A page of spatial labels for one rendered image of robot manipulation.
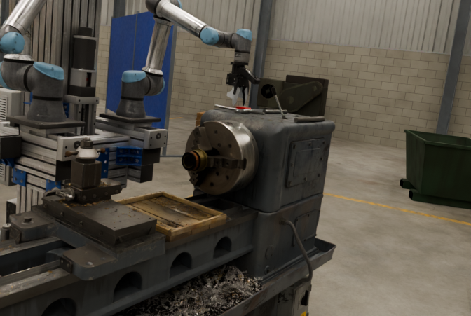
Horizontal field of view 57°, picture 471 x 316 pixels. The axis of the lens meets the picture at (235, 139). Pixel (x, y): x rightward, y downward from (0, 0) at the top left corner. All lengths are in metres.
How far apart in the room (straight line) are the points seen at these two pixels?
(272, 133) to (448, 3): 10.29
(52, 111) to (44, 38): 0.43
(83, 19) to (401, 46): 10.16
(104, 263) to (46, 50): 1.21
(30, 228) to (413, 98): 10.77
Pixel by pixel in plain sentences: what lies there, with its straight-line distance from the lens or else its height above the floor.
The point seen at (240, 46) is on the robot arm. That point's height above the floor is 1.57.
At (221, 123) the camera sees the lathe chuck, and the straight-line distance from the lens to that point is 1.80.
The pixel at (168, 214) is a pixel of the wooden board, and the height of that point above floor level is 0.88.
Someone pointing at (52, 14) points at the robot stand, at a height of 1.61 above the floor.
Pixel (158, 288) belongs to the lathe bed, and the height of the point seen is 0.70.
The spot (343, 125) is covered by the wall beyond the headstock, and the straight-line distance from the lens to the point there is 11.85.
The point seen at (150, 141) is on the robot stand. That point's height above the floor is 1.06.
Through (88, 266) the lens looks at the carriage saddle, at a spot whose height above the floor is 0.90.
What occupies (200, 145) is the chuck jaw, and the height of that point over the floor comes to 1.14.
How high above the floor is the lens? 1.45
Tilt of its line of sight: 9 degrees down
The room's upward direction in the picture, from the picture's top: 7 degrees clockwise
